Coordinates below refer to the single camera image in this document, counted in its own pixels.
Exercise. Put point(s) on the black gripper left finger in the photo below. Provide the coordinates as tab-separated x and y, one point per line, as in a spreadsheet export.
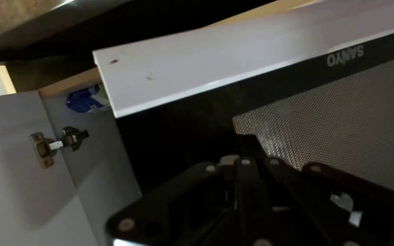
184	205

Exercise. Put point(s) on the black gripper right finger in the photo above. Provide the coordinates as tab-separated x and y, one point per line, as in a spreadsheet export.
325	214

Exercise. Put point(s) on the white microwave oven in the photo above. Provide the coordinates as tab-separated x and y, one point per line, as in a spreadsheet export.
206	69

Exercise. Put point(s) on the metal cabinet door hinge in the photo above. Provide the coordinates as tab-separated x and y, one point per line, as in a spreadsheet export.
55	145

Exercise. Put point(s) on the small blue package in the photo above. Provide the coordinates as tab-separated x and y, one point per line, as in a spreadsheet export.
85	100

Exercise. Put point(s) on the wooden cabinet door grey inside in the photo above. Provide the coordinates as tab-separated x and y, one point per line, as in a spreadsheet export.
6	182

